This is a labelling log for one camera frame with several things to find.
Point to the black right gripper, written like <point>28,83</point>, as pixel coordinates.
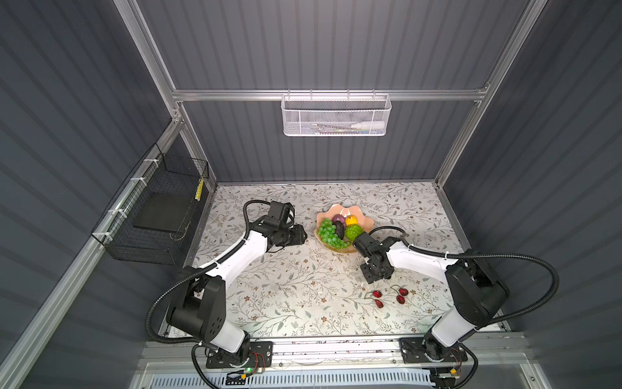
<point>368,276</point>

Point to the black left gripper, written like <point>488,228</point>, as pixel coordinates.
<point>299,237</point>

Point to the green fake grape bunch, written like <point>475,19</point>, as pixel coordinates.
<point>326,233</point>

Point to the red fake cherry pair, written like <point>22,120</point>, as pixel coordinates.
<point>376,297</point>
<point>401,294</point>

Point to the green bumpy fake fruit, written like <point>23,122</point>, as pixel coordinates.
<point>352,232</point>

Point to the dark fake avocado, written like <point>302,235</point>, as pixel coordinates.
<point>339,229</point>

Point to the yellow fake lemon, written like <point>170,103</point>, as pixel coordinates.
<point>351,220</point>

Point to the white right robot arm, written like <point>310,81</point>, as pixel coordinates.
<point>477,292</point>

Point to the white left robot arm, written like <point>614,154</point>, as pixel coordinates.
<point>198,305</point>

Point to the pink scalloped fruit bowl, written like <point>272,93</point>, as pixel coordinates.
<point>367,223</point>

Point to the white wire mesh basket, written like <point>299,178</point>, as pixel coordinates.
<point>335,115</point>

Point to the black wire basket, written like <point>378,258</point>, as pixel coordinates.
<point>156,216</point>

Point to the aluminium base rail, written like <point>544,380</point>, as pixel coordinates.
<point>490,347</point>

